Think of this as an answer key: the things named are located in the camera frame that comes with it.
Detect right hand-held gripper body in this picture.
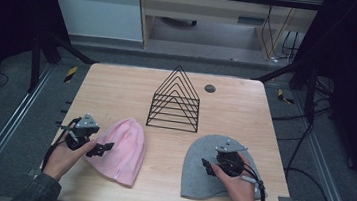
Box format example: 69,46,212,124
212,140,250,180

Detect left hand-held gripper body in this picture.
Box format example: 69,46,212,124
58,110,103,154

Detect grey beanie hat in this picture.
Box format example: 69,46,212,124
179,131,269,201

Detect pink beanie hat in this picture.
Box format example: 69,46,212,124
81,113,149,189

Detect black wire triangular rack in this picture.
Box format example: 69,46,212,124
144,62,205,134

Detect person's right hand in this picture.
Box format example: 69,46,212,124
207,149,265,201

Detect person's left hand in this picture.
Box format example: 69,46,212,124
41,135,98,186

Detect yellow black striped tape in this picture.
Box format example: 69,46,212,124
64,65,80,85
276,88,296,106

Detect round grey table grommet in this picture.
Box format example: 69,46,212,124
203,83,217,94

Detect black metal stand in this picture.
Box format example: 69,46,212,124
251,55,322,124
25,29,102,101

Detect white cabinet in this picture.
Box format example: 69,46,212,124
39,0,148,43

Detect left hand-held gripper cable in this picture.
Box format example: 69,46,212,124
41,115,80,174

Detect hand-held gripper cable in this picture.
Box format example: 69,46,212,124
41,115,80,174
238,163,270,201

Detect right hand-held gripper cable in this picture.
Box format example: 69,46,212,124
238,163,270,201

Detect hanging black cables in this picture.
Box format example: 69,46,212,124
259,0,304,66

